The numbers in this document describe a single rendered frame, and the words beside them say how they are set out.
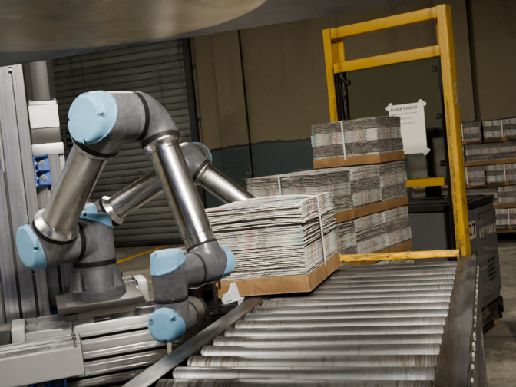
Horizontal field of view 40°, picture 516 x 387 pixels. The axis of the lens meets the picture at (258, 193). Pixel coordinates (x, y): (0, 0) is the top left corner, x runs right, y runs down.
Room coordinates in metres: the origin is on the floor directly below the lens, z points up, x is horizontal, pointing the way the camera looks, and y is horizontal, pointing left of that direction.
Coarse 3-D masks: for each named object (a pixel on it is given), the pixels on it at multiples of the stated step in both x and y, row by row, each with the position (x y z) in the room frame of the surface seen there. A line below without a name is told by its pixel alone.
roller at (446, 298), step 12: (276, 300) 1.71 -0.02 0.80; (288, 300) 1.70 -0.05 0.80; (300, 300) 1.68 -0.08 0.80; (312, 300) 1.67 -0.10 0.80; (324, 300) 1.66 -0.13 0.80; (336, 300) 1.65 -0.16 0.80; (348, 300) 1.64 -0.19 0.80; (360, 300) 1.63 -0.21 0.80; (372, 300) 1.62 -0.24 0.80; (384, 300) 1.61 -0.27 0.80; (396, 300) 1.60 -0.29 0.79; (408, 300) 1.59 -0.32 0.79; (420, 300) 1.59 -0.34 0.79; (432, 300) 1.58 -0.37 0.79; (444, 300) 1.57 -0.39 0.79
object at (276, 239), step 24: (216, 216) 1.82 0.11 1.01; (240, 216) 1.77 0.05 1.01; (264, 216) 1.75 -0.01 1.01; (288, 216) 1.73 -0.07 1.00; (312, 216) 1.85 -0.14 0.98; (240, 240) 1.78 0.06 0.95; (264, 240) 1.76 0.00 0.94; (288, 240) 1.74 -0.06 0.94; (312, 240) 1.80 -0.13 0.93; (240, 264) 1.78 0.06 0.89; (264, 264) 1.76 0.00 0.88; (288, 264) 1.74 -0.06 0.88; (312, 264) 1.78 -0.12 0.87
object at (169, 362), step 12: (252, 300) 1.74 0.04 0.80; (264, 300) 1.74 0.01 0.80; (240, 312) 1.62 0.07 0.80; (252, 312) 1.64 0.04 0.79; (216, 324) 1.52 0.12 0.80; (228, 324) 1.51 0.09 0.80; (204, 336) 1.42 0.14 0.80; (216, 336) 1.42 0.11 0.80; (180, 348) 1.35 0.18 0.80; (192, 348) 1.34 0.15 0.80; (168, 360) 1.27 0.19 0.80; (180, 360) 1.26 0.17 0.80; (144, 372) 1.21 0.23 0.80; (156, 372) 1.20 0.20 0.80; (168, 372) 1.20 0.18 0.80; (132, 384) 1.15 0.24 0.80; (144, 384) 1.14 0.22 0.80
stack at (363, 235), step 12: (372, 216) 3.31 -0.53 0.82; (336, 228) 3.03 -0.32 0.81; (348, 228) 3.11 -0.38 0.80; (360, 228) 3.21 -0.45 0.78; (372, 228) 3.30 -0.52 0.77; (336, 240) 3.03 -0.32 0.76; (348, 240) 3.11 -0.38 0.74; (360, 240) 3.20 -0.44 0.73; (372, 240) 3.29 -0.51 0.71; (384, 240) 3.38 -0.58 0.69; (348, 252) 3.10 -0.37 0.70; (360, 252) 3.18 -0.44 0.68; (372, 252) 3.28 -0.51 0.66; (372, 264) 3.27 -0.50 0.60; (192, 336) 2.62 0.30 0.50
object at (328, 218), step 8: (320, 192) 2.06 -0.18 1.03; (328, 192) 2.03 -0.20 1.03; (248, 200) 2.07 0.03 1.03; (256, 200) 2.04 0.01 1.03; (264, 200) 2.00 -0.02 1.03; (328, 200) 2.02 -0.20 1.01; (328, 208) 2.00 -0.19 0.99; (328, 216) 2.00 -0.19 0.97; (328, 224) 1.99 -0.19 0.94; (328, 232) 1.98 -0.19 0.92; (328, 240) 1.98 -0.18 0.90; (328, 248) 1.98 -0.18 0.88; (336, 248) 2.06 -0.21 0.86; (328, 256) 1.95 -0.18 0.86
